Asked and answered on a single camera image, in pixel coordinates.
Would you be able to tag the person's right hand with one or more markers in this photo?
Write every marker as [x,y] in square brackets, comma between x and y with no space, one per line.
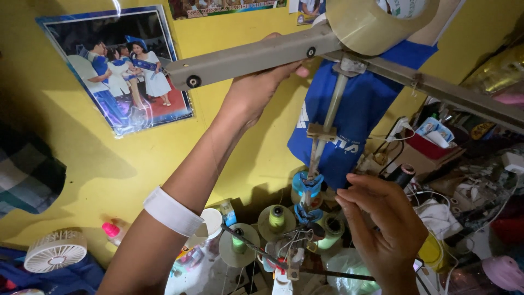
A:
[389,229]

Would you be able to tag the person's left hand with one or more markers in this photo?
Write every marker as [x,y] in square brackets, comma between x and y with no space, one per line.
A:
[254,96]

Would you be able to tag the person's right fingers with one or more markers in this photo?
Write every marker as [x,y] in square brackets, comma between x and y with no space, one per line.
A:
[360,205]

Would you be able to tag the black thread spool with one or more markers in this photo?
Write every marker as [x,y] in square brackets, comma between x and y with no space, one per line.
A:
[402,175]

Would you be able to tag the gray metal thread stand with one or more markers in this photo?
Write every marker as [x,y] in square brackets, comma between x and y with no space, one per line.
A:
[254,57]

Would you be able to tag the pale green thread cone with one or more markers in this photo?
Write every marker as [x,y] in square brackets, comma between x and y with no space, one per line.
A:
[332,231]

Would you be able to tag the blue thread cone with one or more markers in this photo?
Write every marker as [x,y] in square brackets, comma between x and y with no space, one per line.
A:
[301,184]

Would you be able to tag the clear plastic bag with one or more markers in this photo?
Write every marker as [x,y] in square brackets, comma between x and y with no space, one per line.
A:
[348,270]

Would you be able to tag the white cloth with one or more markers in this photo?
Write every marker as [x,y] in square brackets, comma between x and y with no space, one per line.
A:
[440,219]

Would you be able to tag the yellow container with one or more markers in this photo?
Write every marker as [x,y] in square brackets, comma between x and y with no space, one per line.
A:
[430,252]

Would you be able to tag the white charger plug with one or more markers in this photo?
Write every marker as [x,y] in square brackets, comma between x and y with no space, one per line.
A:
[399,128]

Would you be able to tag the red box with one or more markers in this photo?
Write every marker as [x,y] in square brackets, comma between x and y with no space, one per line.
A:
[428,147]

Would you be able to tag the blue cloth bag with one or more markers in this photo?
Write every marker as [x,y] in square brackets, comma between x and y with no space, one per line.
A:
[364,106]

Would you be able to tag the cluttered side table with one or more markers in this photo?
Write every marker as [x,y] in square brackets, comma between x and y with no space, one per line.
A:
[483,184]

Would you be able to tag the white cup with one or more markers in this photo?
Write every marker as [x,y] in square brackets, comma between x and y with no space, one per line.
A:
[213,223]

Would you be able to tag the clear packing tape roll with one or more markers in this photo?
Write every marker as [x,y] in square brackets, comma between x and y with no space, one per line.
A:
[368,28]

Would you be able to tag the white wristband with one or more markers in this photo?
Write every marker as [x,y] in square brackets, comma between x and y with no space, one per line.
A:
[172,211]

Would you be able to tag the gold foil wrap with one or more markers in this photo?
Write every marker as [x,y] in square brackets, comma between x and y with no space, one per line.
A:
[497,69]

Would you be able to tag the small photo print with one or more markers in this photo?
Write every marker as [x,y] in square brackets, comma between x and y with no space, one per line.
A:
[309,10]

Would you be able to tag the wide photo banner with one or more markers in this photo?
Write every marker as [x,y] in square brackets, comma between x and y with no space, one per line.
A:
[221,9]

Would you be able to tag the bottle with pink cap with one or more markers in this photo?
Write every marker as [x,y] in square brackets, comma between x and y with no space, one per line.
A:
[111,231]

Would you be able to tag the large laminated group photo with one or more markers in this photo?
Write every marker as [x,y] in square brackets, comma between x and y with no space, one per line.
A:
[118,69]

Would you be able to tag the dark blue cloth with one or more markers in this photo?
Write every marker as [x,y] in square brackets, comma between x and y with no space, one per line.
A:
[61,278]

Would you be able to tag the white handheld fan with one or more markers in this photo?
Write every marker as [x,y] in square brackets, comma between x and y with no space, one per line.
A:
[55,250]

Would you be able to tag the plaid cloth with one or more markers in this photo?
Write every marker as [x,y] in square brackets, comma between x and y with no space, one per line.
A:
[24,172]

